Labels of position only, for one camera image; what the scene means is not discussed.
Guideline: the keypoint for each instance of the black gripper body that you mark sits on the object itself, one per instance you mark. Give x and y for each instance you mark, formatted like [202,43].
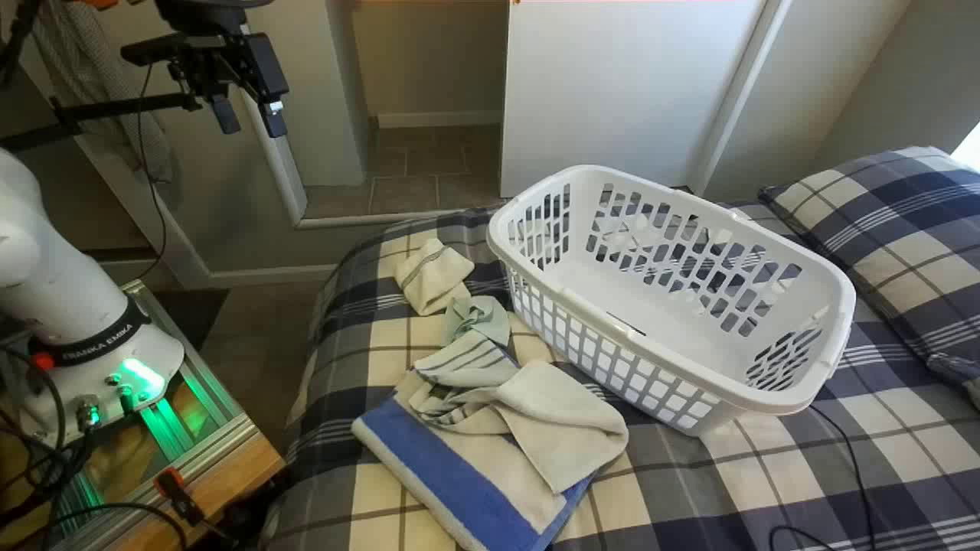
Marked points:
[230,60]

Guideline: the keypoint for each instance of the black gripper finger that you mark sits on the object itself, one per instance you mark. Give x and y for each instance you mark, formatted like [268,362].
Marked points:
[223,115]
[273,116]

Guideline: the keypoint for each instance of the small cream towel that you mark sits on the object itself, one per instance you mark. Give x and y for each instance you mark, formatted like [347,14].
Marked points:
[434,275]

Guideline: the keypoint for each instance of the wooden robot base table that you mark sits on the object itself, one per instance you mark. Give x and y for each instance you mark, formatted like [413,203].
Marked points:
[159,479]

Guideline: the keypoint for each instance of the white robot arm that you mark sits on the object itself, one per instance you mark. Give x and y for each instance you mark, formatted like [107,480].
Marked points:
[93,352]

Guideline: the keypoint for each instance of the cream striped towel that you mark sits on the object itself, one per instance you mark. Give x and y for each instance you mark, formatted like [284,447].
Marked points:
[561,425]

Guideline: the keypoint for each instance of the blue and cream towel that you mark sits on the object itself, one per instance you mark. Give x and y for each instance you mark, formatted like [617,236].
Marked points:
[479,486]

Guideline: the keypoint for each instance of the white plastic laundry basket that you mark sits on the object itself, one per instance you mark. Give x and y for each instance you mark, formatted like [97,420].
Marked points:
[680,307]

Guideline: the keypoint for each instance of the small light green cloth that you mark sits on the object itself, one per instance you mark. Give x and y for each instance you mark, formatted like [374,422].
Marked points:
[479,313]

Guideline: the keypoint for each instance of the blue plaid pillow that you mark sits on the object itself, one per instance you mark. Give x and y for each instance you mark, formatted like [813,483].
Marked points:
[903,225]

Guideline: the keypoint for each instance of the blue plaid bedspread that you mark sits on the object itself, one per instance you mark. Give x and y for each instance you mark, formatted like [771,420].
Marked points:
[887,457]

